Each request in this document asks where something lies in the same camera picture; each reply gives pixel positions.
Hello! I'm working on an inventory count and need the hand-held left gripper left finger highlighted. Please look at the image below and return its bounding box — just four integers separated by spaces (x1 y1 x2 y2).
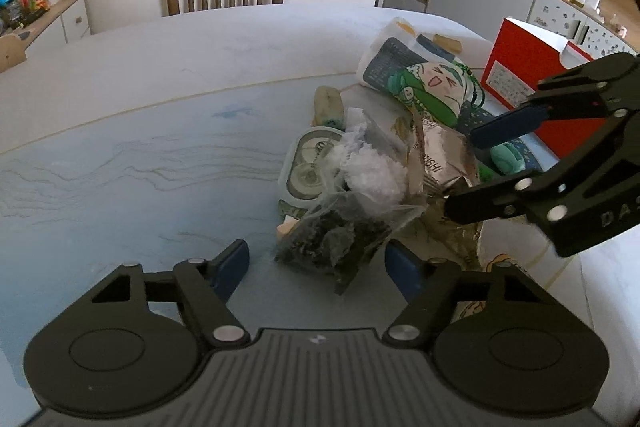
90 239 251 349

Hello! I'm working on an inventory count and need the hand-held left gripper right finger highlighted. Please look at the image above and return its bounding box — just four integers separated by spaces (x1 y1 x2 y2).
382 240 551 349

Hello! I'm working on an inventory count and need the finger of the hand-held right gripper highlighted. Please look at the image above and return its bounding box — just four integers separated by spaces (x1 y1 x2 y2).
444 174 568 228
470 53 640 151

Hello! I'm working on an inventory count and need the brown paper snack packet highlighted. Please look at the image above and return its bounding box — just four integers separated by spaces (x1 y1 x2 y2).
407 112 485 270

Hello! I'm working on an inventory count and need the orange white cartoon packet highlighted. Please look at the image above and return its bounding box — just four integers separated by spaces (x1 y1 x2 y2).
452 252 526 323

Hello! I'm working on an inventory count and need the red cardboard box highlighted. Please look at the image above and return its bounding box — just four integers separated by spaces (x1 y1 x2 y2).
481 18 608 160

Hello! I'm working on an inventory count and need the green-haired cartoon plush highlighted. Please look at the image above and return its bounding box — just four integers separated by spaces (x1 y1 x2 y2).
387 61 532 178

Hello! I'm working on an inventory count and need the clear bag of dark bits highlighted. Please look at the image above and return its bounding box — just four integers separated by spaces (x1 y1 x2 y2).
274 107 426 295

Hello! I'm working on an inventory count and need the clear lidded food container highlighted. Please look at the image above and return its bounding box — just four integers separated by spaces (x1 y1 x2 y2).
279 129 351 208

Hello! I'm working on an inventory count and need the blue speckled bag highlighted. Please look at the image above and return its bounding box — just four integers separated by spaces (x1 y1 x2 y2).
357 19 543 180

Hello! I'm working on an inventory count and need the wooden white sideboard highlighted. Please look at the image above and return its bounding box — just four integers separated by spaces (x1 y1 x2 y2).
0 0 92 72

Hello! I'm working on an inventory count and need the pile of small toys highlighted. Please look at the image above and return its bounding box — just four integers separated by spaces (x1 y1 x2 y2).
0 0 52 30

